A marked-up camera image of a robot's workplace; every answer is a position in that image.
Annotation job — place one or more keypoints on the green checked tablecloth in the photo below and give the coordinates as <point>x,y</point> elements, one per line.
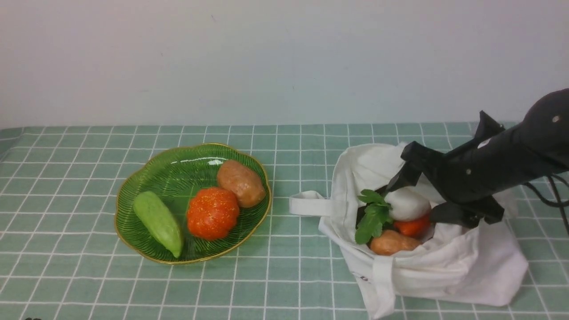
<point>61,258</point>

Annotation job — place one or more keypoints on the white radish with leaves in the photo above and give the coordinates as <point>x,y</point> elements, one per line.
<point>381,209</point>

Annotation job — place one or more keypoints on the orange carrot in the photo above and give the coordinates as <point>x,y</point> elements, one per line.
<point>414,228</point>

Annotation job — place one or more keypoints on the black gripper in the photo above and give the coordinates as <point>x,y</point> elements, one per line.
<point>494,160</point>

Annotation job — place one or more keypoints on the brown potato in bowl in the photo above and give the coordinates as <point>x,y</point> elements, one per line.
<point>245,184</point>

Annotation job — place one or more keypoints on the brown potato in bag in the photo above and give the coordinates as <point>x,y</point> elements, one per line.
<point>392,242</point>

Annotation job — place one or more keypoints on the orange toy pumpkin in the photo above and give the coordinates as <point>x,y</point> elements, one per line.
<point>212,213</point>

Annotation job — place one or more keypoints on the green glass ribbed bowl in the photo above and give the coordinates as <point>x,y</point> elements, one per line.
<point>175,176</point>

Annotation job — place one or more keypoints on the white cloth tote bag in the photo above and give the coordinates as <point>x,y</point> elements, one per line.
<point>484,265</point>

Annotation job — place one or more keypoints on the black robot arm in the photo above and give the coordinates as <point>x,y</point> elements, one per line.
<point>545,131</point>

